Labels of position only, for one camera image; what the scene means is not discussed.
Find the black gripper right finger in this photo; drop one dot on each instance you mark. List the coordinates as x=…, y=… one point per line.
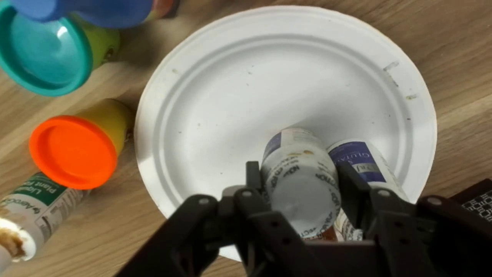
x=431, y=236

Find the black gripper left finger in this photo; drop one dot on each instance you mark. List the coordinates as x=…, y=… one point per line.
x=225, y=236

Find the supplement bottle green label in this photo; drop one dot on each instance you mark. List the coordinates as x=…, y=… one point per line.
x=40, y=205

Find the white paper plate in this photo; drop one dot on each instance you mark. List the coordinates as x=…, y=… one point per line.
x=246, y=77

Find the green tub teal lid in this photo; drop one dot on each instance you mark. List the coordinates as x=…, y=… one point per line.
x=46, y=56

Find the blue toy bottle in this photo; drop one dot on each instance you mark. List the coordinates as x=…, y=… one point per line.
x=93, y=10

